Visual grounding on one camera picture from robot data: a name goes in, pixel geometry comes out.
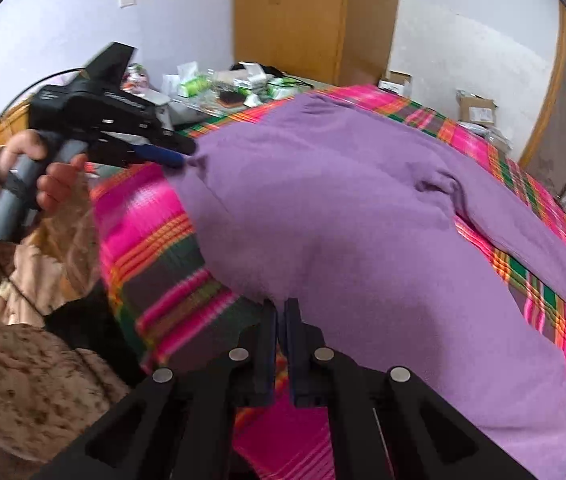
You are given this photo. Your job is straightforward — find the cluttered side table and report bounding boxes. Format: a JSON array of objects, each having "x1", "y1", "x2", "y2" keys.
[{"x1": 122, "y1": 62, "x2": 333, "y2": 130}]

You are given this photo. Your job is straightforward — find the pink plaid bed sheet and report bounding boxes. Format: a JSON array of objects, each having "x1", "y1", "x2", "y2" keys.
[{"x1": 91, "y1": 86, "x2": 566, "y2": 479}]

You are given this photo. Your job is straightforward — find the purple fleece garment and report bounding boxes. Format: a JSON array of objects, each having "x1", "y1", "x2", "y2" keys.
[{"x1": 167, "y1": 94, "x2": 566, "y2": 479}]

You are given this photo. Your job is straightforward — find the white small box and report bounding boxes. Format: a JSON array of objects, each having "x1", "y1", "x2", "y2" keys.
[{"x1": 377, "y1": 70, "x2": 412, "y2": 98}]

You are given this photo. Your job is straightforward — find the brown cardboard box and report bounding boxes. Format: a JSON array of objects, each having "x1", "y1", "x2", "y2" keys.
[{"x1": 456, "y1": 89, "x2": 496, "y2": 127}]

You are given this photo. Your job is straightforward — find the floral sleeve left forearm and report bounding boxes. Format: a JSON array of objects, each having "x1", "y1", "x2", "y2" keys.
[{"x1": 0, "y1": 146, "x2": 134, "y2": 480}]

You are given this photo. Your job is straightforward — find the wooden wardrobe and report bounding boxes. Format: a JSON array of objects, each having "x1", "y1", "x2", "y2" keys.
[{"x1": 233, "y1": 0, "x2": 399, "y2": 86}]

